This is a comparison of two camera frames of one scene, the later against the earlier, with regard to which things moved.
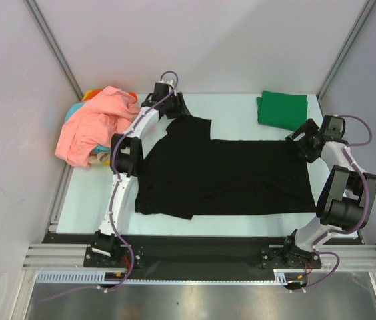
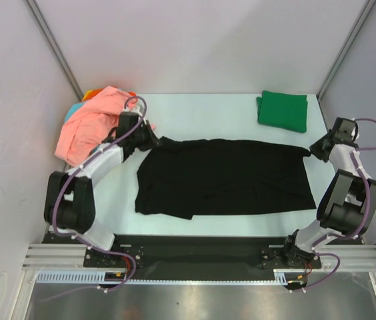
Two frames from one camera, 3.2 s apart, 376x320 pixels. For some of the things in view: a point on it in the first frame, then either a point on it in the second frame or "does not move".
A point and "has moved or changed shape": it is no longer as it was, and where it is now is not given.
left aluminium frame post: [37, 15] does not move
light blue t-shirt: [73, 109] does not move
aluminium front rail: [332, 257] does not move
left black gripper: [181, 110] -> [153, 140]
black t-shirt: [183, 173] has moved or changed shape
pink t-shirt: [99, 121] does not move
